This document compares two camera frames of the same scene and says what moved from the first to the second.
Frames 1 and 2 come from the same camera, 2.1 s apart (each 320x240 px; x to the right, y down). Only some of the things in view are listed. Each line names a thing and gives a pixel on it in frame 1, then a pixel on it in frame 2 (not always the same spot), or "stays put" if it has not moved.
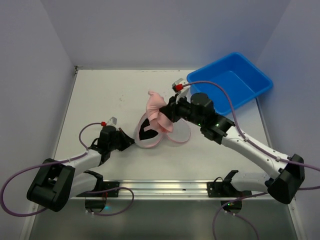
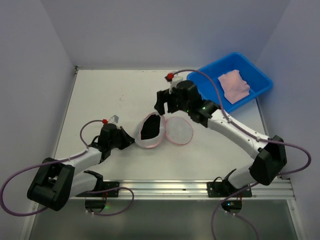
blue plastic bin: [241, 78] stays put
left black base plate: [107, 185] stays put
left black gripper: [122, 139] stays put
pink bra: [154, 102] -> [235, 88]
